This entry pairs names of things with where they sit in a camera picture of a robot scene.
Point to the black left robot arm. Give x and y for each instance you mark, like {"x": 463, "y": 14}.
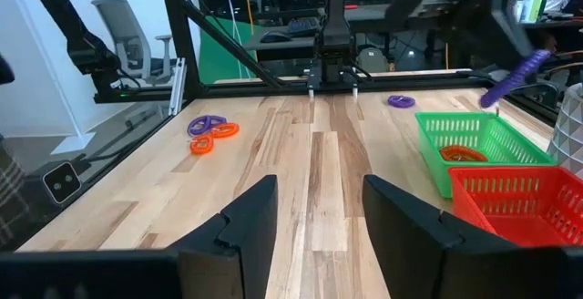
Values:
{"x": 336, "y": 39}

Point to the black table-level camera box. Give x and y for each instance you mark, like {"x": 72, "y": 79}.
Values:
{"x": 61, "y": 182}

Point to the green plastic basket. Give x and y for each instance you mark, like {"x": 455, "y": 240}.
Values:
{"x": 435, "y": 167}

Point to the black office chair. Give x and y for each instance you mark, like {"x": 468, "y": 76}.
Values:
{"x": 535, "y": 87}

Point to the red plastic basket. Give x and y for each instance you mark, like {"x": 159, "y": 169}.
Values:
{"x": 501, "y": 172}

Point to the black keyboard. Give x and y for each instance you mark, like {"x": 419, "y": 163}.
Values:
{"x": 303, "y": 27}

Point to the grey backpack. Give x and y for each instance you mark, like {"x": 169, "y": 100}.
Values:
{"x": 372, "y": 59}

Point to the teal carton box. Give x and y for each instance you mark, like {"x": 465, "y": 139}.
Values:
{"x": 534, "y": 5}

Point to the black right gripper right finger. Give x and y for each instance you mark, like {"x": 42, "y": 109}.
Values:
{"x": 410, "y": 244}

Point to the purple rings pile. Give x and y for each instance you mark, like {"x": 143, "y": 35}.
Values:
{"x": 193, "y": 128}

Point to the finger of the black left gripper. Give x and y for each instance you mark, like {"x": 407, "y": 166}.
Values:
{"x": 512, "y": 21}

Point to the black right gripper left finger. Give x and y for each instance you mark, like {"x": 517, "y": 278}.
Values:
{"x": 255, "y": 244}

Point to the green screen panel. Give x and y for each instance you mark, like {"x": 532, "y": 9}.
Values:
{"x": 218, "y": 62}

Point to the white partition foot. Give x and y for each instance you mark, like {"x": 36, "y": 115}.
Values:
{"x": 75, "y": 146}

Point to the black computer mouse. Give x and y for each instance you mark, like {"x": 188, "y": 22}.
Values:
{"x": 275, "y": 37}

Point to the silver aluminium extrusion piece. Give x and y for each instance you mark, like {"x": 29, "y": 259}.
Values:
{"x": 176, "y": 87}

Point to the grey office chair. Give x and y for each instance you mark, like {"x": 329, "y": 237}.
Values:
{"x": 120, "y": 21}

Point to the grey office desk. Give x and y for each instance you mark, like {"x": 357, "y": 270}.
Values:
{"x": 282, "y": 48}

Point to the white geometric plant pot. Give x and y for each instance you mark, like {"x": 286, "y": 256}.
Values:
{"x": 569, "y": 130}

